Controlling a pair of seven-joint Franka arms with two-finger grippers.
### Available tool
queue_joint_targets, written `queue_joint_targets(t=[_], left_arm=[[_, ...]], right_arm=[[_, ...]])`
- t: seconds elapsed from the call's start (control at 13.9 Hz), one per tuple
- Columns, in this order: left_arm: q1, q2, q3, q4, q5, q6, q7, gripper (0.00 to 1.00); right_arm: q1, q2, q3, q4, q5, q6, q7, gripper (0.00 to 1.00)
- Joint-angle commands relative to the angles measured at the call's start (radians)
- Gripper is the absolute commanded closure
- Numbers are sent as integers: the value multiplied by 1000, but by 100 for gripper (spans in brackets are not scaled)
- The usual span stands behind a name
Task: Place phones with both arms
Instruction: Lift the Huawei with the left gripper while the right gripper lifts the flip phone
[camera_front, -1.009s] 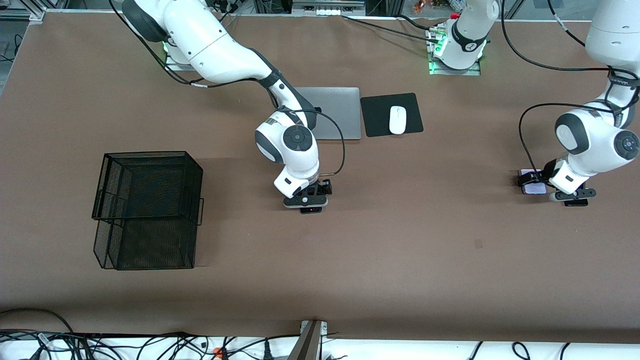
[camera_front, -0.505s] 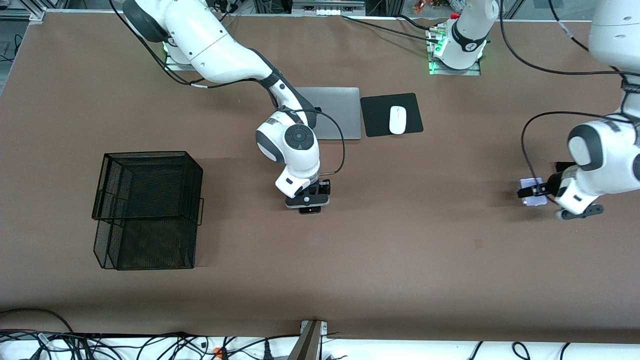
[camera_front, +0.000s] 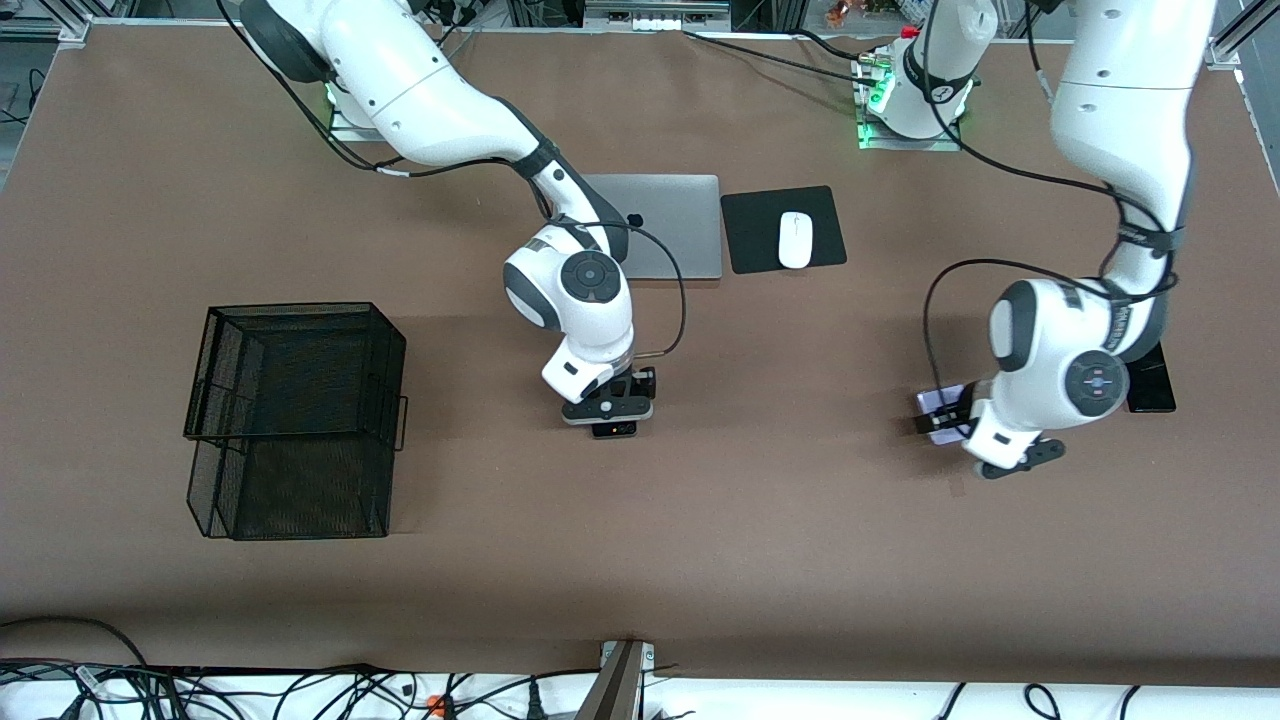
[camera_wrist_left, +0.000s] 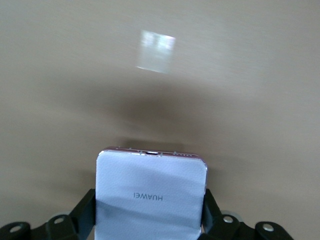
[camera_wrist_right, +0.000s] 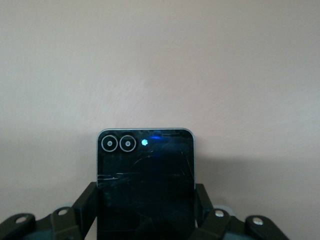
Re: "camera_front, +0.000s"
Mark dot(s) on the grey power strip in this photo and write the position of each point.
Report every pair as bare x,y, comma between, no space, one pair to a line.
655,15

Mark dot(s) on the large black cracked smartphone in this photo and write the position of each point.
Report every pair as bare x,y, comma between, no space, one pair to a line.
1152,395

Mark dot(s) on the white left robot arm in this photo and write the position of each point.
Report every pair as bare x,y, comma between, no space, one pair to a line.
1130,100

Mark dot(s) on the white computer mouse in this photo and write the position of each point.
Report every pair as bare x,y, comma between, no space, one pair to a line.
795,240

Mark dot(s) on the silver closed laptop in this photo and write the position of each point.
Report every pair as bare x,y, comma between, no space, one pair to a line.
680,230

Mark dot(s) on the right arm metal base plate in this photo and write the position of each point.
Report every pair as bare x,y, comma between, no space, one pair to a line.
340,125

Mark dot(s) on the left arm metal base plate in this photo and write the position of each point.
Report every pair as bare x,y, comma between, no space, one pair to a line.
950,145

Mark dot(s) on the black mesh two-tier tray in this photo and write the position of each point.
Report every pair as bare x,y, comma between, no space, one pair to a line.
300,480

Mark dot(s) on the aluminium frame corner bracket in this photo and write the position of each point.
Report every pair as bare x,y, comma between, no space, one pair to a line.
1232,55

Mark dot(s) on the black mouse pad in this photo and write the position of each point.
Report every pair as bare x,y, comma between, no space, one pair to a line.
750,240

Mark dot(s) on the small black flip phone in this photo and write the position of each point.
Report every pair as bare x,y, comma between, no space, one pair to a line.
615,432

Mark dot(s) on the aluminium frame rail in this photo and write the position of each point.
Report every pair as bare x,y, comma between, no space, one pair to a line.
40,27

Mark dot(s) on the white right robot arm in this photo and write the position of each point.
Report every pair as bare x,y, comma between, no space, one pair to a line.
430,90

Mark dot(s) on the grey metal camera post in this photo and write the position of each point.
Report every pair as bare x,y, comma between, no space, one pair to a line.
615,690

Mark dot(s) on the lavender flip phone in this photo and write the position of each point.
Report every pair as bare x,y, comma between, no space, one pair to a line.
940,397

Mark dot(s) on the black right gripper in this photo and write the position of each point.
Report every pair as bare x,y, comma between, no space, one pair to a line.
636,384

